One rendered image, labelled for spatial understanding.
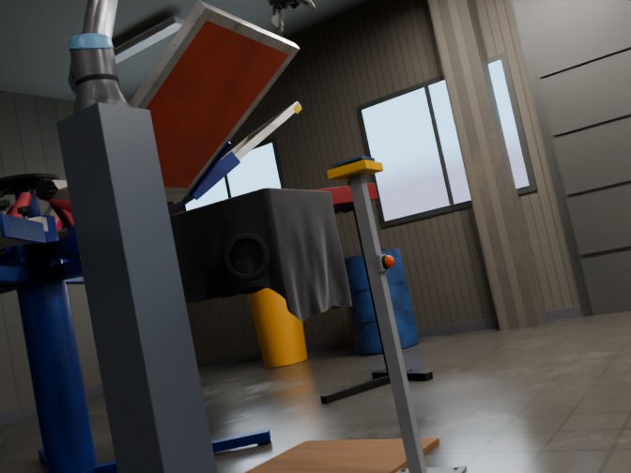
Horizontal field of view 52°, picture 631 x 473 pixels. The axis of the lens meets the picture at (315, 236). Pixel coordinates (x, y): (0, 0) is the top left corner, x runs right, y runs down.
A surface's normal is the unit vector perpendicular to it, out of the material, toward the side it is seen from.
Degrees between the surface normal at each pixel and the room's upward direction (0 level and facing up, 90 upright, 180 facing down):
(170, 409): 90
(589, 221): 90
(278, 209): 93
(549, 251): 90
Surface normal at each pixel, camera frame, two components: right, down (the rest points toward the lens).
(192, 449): 0.81, -0.20
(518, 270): -0.55, 0.05
